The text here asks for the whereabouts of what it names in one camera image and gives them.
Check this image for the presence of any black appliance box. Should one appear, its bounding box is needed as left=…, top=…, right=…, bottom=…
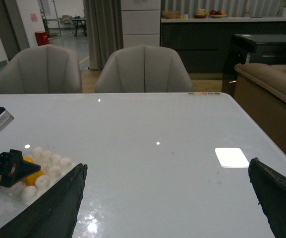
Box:
left=222, top=34, right=286, bottom=96

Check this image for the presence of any fruit plate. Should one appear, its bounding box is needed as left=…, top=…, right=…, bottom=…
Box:
left=209, top=10, right=227, bottom=18

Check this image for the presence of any yellow toy brick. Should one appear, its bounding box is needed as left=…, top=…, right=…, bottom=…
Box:
left=22, top=157, right=44, bottom=186

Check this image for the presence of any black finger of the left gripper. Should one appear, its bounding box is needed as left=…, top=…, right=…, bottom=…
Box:
left=0, top=149, right=41, bottom=188

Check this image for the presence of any white drawer cabinet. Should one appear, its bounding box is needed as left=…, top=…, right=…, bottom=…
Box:
left=120, top=0, right=161, bottom=48

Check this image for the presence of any red box on floor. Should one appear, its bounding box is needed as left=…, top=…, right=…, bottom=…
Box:
left=35, top=31, right=49, bottom=46

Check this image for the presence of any coloured sticker strip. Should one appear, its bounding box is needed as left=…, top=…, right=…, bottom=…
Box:
left=189, top=92, right=221, bottom=96

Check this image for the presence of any beige sofa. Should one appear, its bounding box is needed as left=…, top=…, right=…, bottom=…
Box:
left=234, top=63, right=286, bottom=154

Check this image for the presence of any right grey armchair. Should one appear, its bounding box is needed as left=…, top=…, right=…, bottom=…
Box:
left=95, top=45, right=193, bottom=93

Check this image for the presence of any grey armchair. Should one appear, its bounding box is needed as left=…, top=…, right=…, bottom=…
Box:
left=95, top=45, right=193, bottom=93
left=0, top=45, right=82, bottom=94

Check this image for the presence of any left grey armchair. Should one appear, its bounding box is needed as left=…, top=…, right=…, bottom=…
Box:
left=0, top=45, right=82, bottom=94

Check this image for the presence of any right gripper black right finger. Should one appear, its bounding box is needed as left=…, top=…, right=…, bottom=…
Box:
left=248, top=158, right=286, bottom=238

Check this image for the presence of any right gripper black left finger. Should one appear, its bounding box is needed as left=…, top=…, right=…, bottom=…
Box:
left=0, top=164, right=88, bottom=238

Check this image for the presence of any woven basket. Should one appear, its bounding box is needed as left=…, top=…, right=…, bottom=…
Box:
left=162, top=10, right=180, bottom=19

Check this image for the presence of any white studded base plate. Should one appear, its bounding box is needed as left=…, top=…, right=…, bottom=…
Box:
left=0, top=147, right=76, bottom=206

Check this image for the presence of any dark kitchen counter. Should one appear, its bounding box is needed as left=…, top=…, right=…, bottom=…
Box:
left=161, top=17, right=286, bottom=76

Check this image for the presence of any grey curtain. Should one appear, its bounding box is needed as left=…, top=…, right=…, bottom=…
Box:
left=83, top=0, right=123, bottom=70

